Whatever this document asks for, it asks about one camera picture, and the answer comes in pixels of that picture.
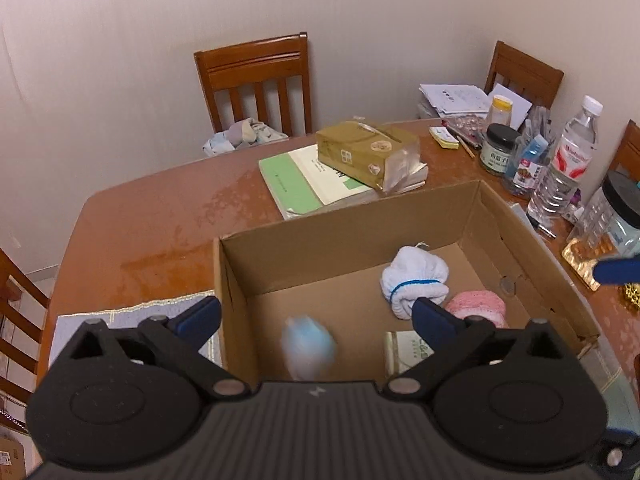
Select wooden chair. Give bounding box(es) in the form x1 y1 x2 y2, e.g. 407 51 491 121
194 32 314 134
1 252 50 405
484 40 564 110

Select wooden chair right side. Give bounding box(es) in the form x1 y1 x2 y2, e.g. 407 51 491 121
484 40 564 110

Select green white C&S box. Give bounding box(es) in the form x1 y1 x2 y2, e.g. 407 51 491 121
384 330 434 377

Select yellow lid jar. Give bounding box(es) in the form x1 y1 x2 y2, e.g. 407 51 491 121
486 94 513 127

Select large jar black lid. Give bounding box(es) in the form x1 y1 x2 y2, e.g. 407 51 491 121
573 171 639 261

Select small yellow white box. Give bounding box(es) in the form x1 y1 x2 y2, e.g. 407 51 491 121
430 126 460 150

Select white sock blue stripes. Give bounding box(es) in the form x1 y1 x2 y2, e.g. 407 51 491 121
380 244 449 321

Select pink knitted sock roll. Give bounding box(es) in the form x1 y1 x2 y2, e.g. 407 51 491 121
445 290 508 328

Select wooden chair left side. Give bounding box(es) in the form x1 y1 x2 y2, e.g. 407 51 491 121
1 252 50 405

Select stack of papers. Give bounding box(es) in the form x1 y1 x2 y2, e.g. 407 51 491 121
418 84 533 129

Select clothes on chair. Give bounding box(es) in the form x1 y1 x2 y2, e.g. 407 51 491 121
203 118 288 157

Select cardboard box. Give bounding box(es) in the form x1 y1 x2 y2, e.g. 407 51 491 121
214 181 600 384

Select gold ornament coaster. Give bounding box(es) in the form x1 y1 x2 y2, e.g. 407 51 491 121
623 283 640 309

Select blue white round toy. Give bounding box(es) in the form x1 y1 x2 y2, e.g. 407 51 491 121
281 316 336 382

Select small jar dark lid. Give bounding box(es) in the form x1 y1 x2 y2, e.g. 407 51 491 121
480 124 520 176

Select grey checked table mat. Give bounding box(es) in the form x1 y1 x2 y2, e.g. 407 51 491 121
40 290 223 391

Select gold wrapped package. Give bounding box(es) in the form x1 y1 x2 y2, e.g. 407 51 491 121
316 119 421 194

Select wooden chair far side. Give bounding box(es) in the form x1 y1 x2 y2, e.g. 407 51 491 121
194 32 314 134

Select clear water bottle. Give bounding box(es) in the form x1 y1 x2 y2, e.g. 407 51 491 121
527 96 603 228

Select green white book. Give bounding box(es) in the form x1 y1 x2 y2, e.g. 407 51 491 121
258 145 428 220

